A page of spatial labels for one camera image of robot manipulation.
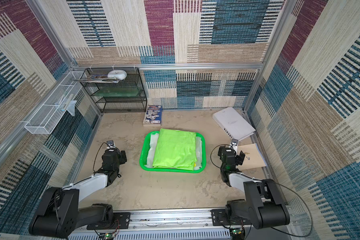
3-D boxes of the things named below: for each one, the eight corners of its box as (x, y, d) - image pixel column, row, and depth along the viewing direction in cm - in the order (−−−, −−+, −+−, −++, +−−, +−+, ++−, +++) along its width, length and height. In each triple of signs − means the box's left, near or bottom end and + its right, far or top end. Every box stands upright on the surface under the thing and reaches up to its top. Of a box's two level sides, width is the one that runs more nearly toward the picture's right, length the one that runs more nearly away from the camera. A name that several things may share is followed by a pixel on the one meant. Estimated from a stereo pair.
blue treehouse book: (143, 127, 113) (142, 124, 110) (147, 107, 125) (146, 104, 123) (161, 127, 112) (160, 124, 110) (163, 107, 125) (162, 104, 123)
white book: (235, 142, 103) (236, 140, 100) (212, 116, 118) (212, 113, 116) (254, 133, 108) (256, 130, 105) (230, 109, 123) (231, 106, 121)
